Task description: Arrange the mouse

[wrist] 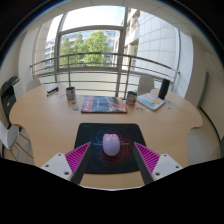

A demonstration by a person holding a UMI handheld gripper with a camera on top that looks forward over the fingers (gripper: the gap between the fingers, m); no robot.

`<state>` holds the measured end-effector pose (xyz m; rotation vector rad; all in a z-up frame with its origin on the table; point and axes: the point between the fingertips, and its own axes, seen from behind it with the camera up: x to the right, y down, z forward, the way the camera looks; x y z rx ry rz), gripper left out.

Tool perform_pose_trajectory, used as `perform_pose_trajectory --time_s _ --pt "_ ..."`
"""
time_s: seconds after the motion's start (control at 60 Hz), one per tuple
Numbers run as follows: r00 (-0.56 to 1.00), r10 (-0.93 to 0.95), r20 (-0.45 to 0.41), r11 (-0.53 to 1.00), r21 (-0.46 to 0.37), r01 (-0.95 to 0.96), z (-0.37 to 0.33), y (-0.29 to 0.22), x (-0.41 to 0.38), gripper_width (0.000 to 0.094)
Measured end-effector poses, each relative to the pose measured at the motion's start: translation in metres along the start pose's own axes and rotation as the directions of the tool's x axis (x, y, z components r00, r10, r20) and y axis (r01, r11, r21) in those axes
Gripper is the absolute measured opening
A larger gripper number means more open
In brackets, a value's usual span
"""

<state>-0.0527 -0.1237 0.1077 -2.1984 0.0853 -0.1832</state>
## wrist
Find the metal balcony railing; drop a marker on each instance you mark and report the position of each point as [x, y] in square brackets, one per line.
[96, 54]

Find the white chair with wooden legs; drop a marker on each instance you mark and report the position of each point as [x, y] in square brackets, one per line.
[146, 84]
[7, 135]
[33, 84]

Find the printed mug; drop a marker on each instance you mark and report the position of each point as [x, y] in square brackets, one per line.
[131, 98]
[70, 93]

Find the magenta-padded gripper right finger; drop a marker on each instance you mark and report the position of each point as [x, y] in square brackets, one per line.
[148, 159]

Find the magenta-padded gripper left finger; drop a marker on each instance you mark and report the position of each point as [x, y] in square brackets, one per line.
[77, 159]

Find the black office printer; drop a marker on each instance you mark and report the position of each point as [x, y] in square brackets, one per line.
[9, 95]

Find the red and blue magazine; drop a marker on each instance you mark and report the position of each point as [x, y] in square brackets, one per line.
[104, 104]

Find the white booklet with yellow print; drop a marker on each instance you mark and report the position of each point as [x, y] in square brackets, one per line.
[150, 101]

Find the black mouse pad, red-blue print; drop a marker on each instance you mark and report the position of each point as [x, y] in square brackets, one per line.
[100, 131]

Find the pink and lilac computer mouse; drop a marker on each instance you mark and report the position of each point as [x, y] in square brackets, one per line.
[111, 145]

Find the black cylinder speaker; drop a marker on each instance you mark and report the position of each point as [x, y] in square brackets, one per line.
[164, 89]

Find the small dark blue box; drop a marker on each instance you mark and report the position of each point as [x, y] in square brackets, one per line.
[52, 91]

